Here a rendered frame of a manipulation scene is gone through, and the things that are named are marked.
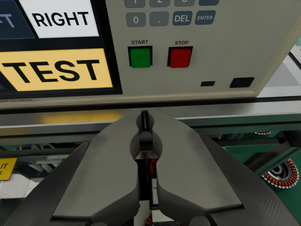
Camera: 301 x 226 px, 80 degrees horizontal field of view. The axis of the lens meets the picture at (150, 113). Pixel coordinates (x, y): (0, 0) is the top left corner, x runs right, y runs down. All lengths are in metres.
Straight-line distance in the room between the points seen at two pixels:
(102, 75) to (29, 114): 0.11
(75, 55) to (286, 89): 0.26
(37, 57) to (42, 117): 0.08
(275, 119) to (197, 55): 0.14
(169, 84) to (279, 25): 0.11
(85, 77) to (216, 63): 0.14
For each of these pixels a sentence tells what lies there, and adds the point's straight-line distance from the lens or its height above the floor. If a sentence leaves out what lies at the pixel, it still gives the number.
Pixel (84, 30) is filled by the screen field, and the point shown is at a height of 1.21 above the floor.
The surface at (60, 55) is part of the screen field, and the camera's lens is 0.19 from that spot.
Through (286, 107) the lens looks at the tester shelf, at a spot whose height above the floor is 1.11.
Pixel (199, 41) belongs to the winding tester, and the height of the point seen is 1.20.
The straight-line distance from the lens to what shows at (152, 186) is 0.43.
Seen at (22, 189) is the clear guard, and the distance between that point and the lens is 0.28.
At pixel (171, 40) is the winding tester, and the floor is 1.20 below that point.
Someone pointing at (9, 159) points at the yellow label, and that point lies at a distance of 0.30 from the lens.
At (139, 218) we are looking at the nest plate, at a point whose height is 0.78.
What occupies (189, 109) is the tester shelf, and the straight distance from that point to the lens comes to 0.23.
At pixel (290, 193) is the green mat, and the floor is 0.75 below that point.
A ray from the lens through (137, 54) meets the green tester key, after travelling 0.17.
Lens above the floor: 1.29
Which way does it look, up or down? 54 degrees down
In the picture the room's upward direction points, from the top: straight up
